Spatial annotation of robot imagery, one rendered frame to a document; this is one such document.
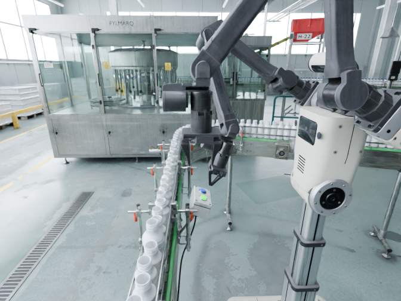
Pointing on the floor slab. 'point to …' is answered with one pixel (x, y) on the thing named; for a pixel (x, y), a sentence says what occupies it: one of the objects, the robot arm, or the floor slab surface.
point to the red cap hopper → (310, 31)
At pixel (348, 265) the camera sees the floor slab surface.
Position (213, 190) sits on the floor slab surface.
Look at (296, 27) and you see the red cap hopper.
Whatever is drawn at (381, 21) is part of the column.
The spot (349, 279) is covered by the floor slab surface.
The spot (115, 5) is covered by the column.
